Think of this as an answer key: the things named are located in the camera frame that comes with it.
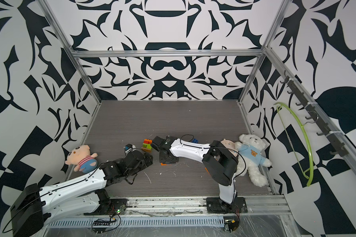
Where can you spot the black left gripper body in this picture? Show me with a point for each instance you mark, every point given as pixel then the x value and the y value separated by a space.
pixel 145 165

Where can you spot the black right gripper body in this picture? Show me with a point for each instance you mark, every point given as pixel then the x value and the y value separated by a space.
pixel 163 160

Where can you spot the long green lego brick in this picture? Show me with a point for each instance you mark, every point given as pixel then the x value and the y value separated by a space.
pixel 146 146

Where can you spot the tan lego plate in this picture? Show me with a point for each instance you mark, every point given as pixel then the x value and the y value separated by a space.
pixel 146 150

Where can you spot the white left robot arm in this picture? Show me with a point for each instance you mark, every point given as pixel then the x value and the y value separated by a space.
pixel 39 206

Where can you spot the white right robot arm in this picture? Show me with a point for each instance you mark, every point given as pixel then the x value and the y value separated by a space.
pixel 218 160

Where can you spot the pink pig plush toy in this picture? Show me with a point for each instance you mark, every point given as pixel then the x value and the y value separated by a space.
pixel 82 159

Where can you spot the white teddy bear plush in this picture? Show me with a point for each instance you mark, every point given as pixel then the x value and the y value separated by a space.
pixel 250 158

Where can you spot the green plastic hoop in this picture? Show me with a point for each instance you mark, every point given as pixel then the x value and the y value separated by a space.
pixel 307 173

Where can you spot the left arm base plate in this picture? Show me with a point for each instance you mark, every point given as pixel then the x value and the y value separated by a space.
pixel 110 207

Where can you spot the white cable duct strip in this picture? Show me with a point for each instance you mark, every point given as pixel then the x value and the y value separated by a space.
pixel 137 222

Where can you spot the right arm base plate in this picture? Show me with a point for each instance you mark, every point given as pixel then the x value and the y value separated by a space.
pixel 216 205

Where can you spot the black wall hook rack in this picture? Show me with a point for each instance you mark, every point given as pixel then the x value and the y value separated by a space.
pixel 315 117

